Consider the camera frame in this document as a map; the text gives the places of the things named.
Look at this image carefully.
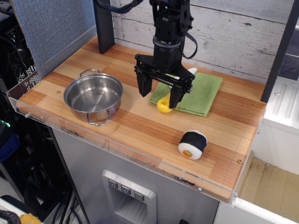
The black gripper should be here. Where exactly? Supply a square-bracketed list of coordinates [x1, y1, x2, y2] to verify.
[135, 38, 195, 109]

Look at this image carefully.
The yellow handled toy knife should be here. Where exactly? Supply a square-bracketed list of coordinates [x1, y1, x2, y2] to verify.
[157, 68, 197, 113]

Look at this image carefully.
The stainless steel pot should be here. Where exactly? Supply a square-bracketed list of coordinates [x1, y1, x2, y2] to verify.
[64, 69, 123, 126]

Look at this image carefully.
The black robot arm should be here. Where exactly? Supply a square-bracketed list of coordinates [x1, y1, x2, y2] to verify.
[135, 0, 195, 109]

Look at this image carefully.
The green folded cloth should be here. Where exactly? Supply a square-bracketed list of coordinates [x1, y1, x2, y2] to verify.
[149, 71, 224, 118]

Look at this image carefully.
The plush sushi roll toy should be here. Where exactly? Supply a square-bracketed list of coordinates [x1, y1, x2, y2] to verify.
[178, 130, 207, 160]

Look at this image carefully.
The silver dispenser panel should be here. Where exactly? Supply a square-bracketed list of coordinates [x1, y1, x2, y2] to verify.
[102, 169, 157, 224]

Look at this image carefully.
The blue fabric panel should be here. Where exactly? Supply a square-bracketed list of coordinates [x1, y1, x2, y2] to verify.
[10, 0, 96, 78]

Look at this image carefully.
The clear acrylic table guard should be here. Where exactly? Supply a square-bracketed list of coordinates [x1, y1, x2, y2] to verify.
[8, 72, 265, 204]

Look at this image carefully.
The white side cabinet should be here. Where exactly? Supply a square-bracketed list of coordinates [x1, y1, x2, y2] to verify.
[214, 77, 299, 224]

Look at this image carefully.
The black vertical post left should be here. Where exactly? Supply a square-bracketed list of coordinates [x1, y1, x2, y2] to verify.
[93, 0, 115, 54]

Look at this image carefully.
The black vertical post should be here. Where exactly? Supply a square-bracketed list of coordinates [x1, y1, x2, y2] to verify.
[260, 0, 299, 103]
[93, 0, 115, 54]

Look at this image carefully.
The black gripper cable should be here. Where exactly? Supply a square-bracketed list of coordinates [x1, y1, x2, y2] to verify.
[95, 0, 199, 59]

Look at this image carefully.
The black vertical post right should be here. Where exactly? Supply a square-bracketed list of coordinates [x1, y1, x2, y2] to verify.
[260, 0, 299, 103]

